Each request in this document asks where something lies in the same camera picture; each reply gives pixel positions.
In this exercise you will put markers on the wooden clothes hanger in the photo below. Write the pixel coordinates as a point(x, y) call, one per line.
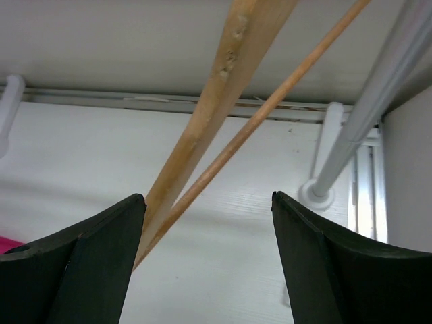
point(249, 30)

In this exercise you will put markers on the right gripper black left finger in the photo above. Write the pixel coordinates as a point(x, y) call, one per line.
point(77, 275)

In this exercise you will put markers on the white clothes rack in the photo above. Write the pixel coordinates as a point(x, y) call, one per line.
point(140, 128)

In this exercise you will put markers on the aluminium rail right side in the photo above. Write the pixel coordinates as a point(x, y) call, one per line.
point(367, 213)

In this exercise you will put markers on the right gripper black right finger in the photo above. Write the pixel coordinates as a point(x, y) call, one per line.
point(334, 275)

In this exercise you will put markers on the pink trousers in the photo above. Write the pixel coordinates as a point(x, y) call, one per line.
point(7, 244)

